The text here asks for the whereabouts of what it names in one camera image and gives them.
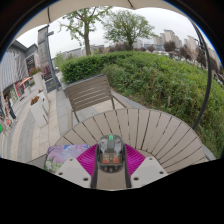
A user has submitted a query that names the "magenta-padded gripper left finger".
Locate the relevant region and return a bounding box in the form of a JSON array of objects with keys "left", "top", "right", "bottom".
[{"left": 54, "top": 143, "right": 101, "bottom": 190}]

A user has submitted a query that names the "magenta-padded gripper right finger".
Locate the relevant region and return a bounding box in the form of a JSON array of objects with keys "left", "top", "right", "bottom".
[{"left": 123, "top": 143, "right": 169, "bottom": 190}]

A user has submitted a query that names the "transparent computer mouse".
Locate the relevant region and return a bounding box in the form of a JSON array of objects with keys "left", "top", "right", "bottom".
[{"left": 95, "top": 134, "right": 128, "bottom": 174}]

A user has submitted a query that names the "white planter with flowers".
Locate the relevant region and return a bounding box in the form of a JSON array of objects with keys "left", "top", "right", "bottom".
[{"left": 29, "top": 95, "right": 50, "bottom": 128}]

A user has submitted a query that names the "brown slatted chair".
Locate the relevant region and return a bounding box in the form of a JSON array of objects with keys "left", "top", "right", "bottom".
[{"left": 63, "top": 73, "right": 129, "bottom": 124}]

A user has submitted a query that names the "green hedge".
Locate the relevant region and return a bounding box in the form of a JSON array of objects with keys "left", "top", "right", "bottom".
[{"left": 59, "top": 50, "right": 224, "bottom": 158}]

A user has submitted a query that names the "dark curved umbrella pole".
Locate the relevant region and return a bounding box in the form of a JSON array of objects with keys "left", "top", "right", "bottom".
[{"left": 191, "top": 21, "right": 213, "bottom": 131}]

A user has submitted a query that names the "grey sign pillar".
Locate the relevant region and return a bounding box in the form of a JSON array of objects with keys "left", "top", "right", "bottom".
[{"left": 36, "top": 25, "right": 63, "bottom": 91}]

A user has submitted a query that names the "tree with bare trunk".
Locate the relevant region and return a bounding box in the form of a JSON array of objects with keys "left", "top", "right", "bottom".
[{"left": 59, "top": 6, "right": 113, "bottom": 57}]

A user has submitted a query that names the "round leafy tree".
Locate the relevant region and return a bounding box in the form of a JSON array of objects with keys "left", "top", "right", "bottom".
[{"left": 102, "top": 9, "right": 156, "bottom": 51}]

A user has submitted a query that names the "beige umbrella canopy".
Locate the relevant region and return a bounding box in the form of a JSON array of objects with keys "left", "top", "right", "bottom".
[{"left": 13, "top": 0, "right": 188, "bottom": 41}]

